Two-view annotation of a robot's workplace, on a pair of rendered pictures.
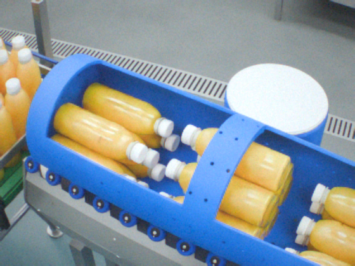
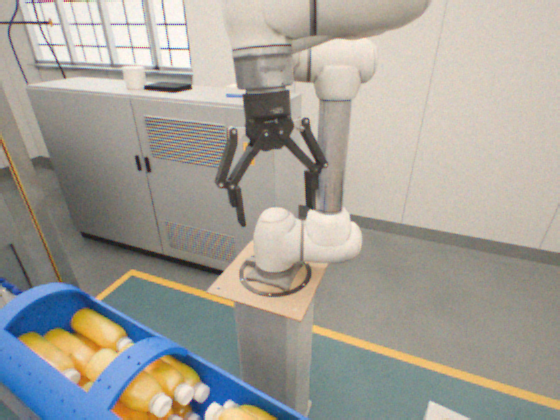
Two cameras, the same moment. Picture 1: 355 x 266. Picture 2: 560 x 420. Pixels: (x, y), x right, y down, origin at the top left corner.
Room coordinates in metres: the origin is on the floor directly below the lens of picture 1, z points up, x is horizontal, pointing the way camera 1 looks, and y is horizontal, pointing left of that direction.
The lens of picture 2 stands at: (1.20, 0.23, 1.87)
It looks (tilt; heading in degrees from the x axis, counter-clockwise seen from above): 30 degrees down; 180
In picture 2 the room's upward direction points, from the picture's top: straight up
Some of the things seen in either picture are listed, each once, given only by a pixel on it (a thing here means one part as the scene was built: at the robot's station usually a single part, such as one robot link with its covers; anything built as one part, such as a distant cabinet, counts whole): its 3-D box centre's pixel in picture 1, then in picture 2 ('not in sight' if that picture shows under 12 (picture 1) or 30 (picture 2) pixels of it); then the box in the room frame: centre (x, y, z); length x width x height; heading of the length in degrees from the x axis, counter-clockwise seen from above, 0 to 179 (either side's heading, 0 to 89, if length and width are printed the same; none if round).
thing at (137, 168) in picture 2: not in sight; (170, 179); (-1.48, -0.71, 0.72); 2.15 x 0.54 x 1.45; 67
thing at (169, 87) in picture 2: not in sight; (167, 86); (-1.48, -0.60, 1.46); 0.32 x 0.23 x 0.04; 67
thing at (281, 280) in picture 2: not in sight; (270, 264); (0.13, 0.19, 1.04); 0.22 x 0.18 x 0.06; 67
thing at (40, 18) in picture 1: (57, 120); not in sight; (1.47, 0.46, 0.55); 0.04 x 0.04 x 1.10; 59
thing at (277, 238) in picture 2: not in sight; (277, 236); (0.13, 0.22, 1.18); 0.18 x 0.16 x 0.22; 86
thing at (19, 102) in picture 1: (19, 115); not in sight; (1.01, 0.42, 1.00); 0.07 x 0.07 x 0.20
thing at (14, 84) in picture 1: (12, 85); not in sight; (1.01, 0.42, 1.11); 0.04 x 0.04 x 0.02
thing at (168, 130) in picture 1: (166, 128); not in sight; (0.86, 0.02, 1.11); 0.04 x 0.02 x 0.04; 149
